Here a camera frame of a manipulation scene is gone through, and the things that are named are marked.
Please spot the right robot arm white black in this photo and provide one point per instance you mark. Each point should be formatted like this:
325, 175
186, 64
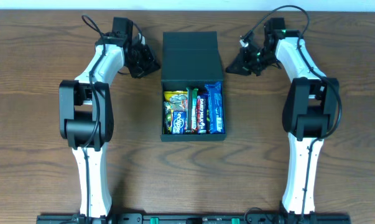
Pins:
310, 113

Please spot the blue Oreo cookie pack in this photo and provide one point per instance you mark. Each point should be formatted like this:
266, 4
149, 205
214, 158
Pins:
215, 111

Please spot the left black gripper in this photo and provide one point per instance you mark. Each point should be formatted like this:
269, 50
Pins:
152, 64

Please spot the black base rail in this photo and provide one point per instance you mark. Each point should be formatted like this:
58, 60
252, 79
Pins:
253, 218

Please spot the purple Dairy Milk bar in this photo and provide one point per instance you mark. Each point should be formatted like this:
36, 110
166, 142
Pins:
202, 108

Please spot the yellow Hacks candy bag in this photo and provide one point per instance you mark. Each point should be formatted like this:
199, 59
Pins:
175, 96

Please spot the Haribo gummy bag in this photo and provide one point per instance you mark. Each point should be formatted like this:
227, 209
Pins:
169, 108

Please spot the blue Eclipse mint pack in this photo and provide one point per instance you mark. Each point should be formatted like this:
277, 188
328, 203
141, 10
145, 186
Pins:
178, 122

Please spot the green chocolate bar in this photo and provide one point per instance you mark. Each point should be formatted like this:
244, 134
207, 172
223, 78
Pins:
192, 110

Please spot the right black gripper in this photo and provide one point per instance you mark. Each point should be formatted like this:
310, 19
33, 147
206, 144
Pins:
245, 62

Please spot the black gift box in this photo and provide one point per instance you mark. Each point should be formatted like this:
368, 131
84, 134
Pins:
190, 60

